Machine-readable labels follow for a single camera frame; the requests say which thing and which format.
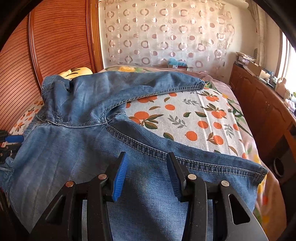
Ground blue denim jeans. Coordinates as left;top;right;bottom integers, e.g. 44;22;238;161
1;71;266;240

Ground orange print white bedsheet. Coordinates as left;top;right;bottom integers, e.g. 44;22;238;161
9;86;249;160

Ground floral pink blanket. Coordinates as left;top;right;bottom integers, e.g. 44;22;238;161
108;71;287;240

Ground yellow plush toy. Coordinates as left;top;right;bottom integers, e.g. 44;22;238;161
59;67;93;80

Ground wooden side cabinet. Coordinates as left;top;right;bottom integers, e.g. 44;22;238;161
229;64;295;178

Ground turquoise item on box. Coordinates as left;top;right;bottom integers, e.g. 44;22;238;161
167;58;188;70

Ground cardboard box on cabinet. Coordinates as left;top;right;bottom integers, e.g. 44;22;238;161
247;61;266;77

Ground circle pattern sheer curtain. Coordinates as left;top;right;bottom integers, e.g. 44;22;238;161
98;1;248;72

